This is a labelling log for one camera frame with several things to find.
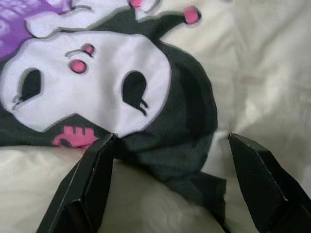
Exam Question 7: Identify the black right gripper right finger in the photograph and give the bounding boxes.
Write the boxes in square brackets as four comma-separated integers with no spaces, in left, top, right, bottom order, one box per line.
[227,133,311,233]

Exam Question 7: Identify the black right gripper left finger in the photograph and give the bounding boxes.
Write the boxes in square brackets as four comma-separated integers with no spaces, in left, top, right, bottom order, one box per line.
[36,133,116,233]

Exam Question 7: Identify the cream cartoon print blanket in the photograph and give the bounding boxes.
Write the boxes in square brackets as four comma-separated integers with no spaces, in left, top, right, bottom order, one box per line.
[0,0,311,233]

